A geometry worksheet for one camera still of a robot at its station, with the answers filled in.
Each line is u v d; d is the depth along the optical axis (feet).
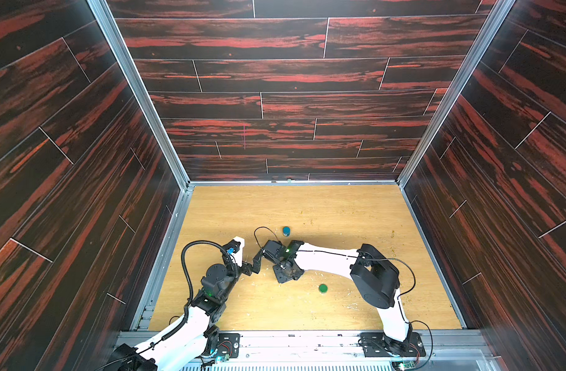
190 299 2.14
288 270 2.14
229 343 2.41
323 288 2.83
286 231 3.31
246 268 2.32
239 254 2.23
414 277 1.57
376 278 1.64
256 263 2.38
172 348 1.56
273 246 2.36
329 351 2.41
